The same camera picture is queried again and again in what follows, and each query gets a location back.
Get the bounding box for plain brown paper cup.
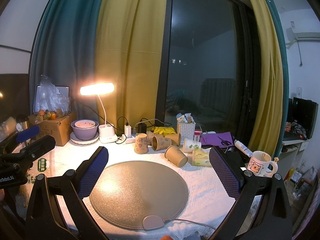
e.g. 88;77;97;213
164;145;188;167

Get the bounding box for patterned cup standing inverted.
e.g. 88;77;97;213
134;133;148;154

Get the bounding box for white paper cup green print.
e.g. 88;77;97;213
182;138;202;152

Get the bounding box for patterned cup lying back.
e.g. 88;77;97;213
146;131;163;145

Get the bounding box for patterned cup lying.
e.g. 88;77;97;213
151;136;171;151
146;131;163;145

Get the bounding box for brown cup lying back right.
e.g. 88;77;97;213
165;133;181;146

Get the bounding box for patterned cup lying front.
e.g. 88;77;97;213
151;136;171;151

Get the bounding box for white ceramic cartoon mug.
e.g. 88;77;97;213
247;151;278;177

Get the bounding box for white plate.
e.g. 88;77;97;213
70;132;99;145

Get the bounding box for white lotion tube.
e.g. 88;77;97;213
234;140;253;157

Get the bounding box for cardboard box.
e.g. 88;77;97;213
28;112;77;146

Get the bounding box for plastic bag of fruit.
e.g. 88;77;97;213
34;75;70;123

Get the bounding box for purple bowl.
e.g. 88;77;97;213
71;120;99;140

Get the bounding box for round grey heating mat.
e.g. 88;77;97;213
89;161;189;230

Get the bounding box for black scissors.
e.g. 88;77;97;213
217;136;233;147

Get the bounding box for yellow tissue pack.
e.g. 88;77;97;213
191;149;212;167

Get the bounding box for white desk lamp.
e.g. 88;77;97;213
80;82;118;144

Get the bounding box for white power strip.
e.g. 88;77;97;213
116;134;136;144

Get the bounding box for pink inner bowl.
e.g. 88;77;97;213
74;119;95;129

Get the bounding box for purple folded cloth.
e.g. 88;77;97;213
200;132;233;148

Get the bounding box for white charger plug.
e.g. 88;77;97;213
124;124;132;138

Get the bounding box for yellow right curtain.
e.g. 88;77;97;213
249;0;283;155

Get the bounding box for yellow curtain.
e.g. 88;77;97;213
249;0;283;155
95;0;167;129

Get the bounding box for small pink white box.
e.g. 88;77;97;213
194;131;202;142

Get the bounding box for black power adapter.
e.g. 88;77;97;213
137;122;147;134

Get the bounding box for white perforated basket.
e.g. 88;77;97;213
177;121;196;143

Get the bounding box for pink mat controller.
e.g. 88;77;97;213
142;215;165;231

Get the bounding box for teal left curtain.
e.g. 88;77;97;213
29;0;102;121

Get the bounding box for black monitor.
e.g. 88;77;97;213
287;97;318;139

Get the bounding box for yellow left curtain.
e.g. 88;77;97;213
95;0;167;129

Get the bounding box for white air conditioner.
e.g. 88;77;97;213
286;27;320;46

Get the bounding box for white mat cable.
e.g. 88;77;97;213
163;218;218;231

